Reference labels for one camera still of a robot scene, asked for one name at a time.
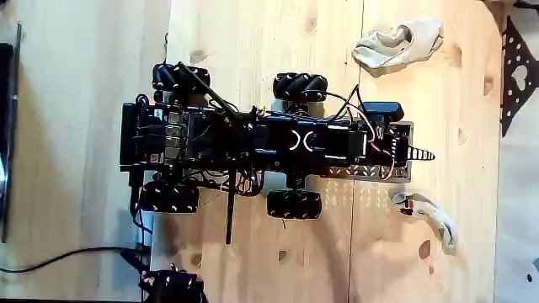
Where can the white patterned sock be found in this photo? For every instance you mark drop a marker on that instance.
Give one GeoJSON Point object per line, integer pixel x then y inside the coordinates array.
{"type": "Point", "coordinates": [442, 223]}

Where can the black oval wrist camera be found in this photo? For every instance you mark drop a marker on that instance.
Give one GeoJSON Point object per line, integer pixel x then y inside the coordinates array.
{"type": "Point", "coordinates": [383, 111]}

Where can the plain white sock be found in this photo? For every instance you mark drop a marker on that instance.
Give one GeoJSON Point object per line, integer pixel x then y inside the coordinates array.
{"type": "Point", "coordinates": [391, 50]}

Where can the black antenna rod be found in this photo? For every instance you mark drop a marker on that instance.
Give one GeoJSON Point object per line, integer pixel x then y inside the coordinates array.
{"type": "Point", "coordinates": [231, 210]}
{"type": "Point", "coordinates": [202, 86]}

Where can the black perforated metal bracket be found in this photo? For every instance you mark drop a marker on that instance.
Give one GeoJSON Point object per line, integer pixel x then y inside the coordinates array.
{"type": "Point", "coordinates": [507, 84]}

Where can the dark flat monitor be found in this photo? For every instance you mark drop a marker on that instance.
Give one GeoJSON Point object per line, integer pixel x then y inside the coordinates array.
{"type": "Point", "coordinates": [5, 126]}

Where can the black roller wheel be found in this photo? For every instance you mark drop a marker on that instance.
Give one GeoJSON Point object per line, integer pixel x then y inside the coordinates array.
{"type": "Point", "coordinates": [168, 198]}
{"type": "Point", "coordinates": [300, 87]}
{"type": "Point", "coordinates": [181, 78]}
{"type": "Point", "coordinates": [294, 204]}

